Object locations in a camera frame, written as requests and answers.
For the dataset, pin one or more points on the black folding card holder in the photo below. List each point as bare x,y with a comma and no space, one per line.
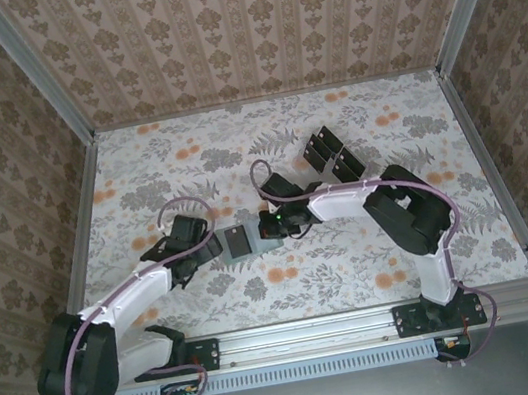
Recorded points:
333,155

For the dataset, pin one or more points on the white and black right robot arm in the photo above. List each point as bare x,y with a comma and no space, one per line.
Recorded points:
341,202

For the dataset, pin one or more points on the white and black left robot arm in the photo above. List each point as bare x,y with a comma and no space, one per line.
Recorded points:
143,293

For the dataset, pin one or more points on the floral patterned table mat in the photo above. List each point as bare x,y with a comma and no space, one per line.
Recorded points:
182,135

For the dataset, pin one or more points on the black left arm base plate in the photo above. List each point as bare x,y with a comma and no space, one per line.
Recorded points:
209,353

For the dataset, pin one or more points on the aluminium frame rail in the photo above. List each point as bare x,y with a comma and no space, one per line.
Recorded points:
307,334

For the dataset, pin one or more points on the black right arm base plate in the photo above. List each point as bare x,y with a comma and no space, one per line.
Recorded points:
408,320

